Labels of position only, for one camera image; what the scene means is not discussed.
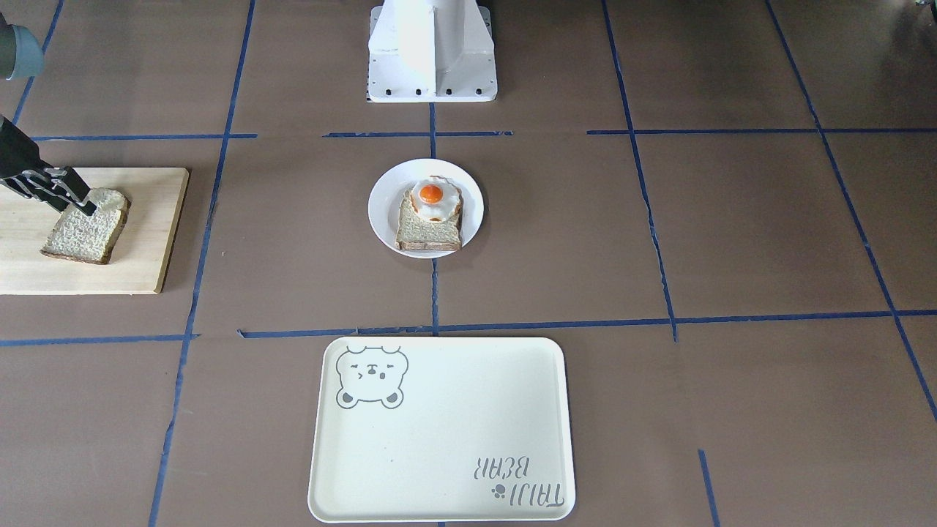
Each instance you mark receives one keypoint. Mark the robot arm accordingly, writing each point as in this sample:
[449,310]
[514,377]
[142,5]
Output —
[21,57]

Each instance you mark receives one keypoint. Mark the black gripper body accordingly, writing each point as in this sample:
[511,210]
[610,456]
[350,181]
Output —
[15,155]

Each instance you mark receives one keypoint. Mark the cream bear tray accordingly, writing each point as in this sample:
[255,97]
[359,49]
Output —
[441,430]

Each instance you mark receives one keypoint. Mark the bread slice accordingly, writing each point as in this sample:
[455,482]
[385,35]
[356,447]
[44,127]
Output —
[416,234]
[90,240]

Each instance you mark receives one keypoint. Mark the fried egg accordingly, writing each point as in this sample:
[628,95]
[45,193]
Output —
[435,199]

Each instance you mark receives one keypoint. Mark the wooden cutting board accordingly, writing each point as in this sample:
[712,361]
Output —
[122,248]

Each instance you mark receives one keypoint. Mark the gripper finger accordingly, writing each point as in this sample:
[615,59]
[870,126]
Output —
[59,201]
[53,180]

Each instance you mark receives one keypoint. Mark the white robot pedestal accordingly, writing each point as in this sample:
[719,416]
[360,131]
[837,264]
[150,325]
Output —
[431,51]

